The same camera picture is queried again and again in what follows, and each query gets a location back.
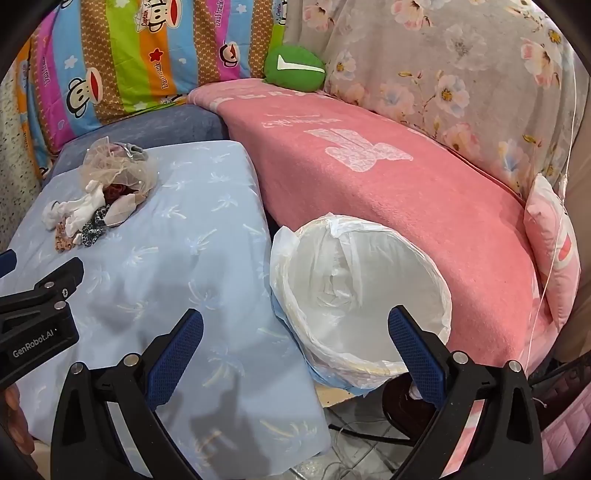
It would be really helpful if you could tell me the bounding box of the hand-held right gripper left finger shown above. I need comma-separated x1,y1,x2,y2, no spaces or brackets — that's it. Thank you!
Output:
50,308,205,480

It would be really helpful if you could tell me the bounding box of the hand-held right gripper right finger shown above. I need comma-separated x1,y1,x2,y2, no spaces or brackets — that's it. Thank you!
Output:
387,305,544,480

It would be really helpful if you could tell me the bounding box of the trash bin with white liner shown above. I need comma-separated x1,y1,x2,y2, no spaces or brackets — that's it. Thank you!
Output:
269,212,453,398

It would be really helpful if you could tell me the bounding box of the person's left hand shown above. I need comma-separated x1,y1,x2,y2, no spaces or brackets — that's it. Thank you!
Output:
0,385,37,457

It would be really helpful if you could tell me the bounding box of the leopard-print scrunchie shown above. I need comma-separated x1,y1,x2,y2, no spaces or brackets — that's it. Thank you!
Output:
55,220,85,254

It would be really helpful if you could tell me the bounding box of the dark brown round stool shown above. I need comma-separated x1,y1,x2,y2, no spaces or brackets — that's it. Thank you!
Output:
382,375,446,441

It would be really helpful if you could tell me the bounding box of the black and white scrunchie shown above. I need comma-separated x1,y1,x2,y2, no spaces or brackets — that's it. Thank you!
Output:
81,208,112,248

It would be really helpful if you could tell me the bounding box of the white sock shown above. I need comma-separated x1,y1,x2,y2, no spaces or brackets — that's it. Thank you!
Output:
43,180,110,237

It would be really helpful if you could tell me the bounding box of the light blue palm-print sheet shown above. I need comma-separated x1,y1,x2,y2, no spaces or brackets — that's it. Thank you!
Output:
9,140,333,469

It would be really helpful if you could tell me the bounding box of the small white cloth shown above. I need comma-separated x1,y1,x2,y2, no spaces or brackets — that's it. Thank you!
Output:
105,193,140,228

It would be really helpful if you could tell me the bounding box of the dark red cloth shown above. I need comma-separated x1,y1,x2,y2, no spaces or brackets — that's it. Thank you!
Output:
102,184,136,205

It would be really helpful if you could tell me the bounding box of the striped monkey-print pillow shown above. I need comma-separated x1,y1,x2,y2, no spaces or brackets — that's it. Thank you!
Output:
28,0,289,155
13,44,58,182

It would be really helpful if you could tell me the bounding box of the pink quilted mat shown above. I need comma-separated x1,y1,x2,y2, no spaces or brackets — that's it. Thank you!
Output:
538,388,588,464

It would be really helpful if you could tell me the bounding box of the pink printed pillow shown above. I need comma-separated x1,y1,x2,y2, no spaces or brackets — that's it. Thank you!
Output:
524,174,583,330

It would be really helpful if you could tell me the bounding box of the pink blanket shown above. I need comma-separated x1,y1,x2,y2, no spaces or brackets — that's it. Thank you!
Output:
187,78,555,374

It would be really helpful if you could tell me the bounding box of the blue-grey cushion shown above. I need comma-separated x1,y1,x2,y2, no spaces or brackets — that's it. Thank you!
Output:
44,104,229,183

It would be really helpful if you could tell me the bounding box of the floral grey pillow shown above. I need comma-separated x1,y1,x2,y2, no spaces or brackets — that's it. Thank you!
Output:
281,0,578,204

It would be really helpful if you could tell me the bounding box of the green plush cushion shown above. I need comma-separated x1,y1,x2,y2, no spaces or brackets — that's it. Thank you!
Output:
263,45,327,94

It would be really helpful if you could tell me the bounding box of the black floor cable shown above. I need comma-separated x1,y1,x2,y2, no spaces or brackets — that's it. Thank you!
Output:
330,413,419,446

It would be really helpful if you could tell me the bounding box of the thin white cord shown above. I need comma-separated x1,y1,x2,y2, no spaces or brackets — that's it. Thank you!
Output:
526,46,581,409

